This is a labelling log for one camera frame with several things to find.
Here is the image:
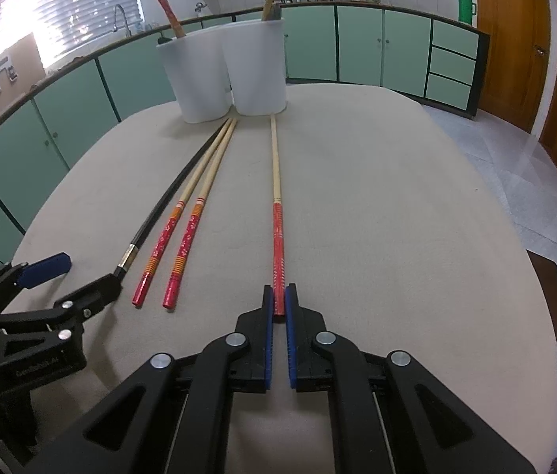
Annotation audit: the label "green lower kitchen cabinets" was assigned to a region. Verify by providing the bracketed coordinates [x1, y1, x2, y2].
[0, 0, 491, 284]

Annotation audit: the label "kitchen faucet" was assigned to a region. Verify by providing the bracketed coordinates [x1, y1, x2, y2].
[111, 3, 131, 38]

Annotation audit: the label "white double utensil holder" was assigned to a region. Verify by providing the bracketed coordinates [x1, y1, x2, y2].
[155, 17, 289, 124]

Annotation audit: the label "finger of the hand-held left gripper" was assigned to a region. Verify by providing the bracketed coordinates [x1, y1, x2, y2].
[0, 253, 72, 322]
[0, 273, 122, 344]

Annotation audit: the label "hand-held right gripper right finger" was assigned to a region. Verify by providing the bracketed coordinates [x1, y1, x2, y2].
[284, 284, 538, 474]

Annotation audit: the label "red handled bamboo chopstick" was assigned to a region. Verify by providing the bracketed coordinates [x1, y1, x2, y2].
[140, 0, 188, 40]
[269, 114, 287, 318]

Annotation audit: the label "brown chair back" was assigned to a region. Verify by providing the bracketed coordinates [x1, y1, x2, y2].
[526, 250, 557, 343]

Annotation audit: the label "black chopstick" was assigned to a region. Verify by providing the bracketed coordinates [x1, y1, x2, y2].
[116, 119, 228, 278]

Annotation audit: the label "cardboard board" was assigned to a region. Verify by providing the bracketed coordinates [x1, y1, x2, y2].
[0, 32, 47, 132]

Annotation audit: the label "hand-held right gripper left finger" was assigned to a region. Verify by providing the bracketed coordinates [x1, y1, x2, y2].
[46, 284, 275, 474]

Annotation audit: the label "window blinds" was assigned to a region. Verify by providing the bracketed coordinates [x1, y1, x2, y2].
[0, 0, 144, 68]

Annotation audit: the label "red orange banded chopstick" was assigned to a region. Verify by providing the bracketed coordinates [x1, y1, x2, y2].
[161, 118, 239, 312]
[131, 117, 235, 308]

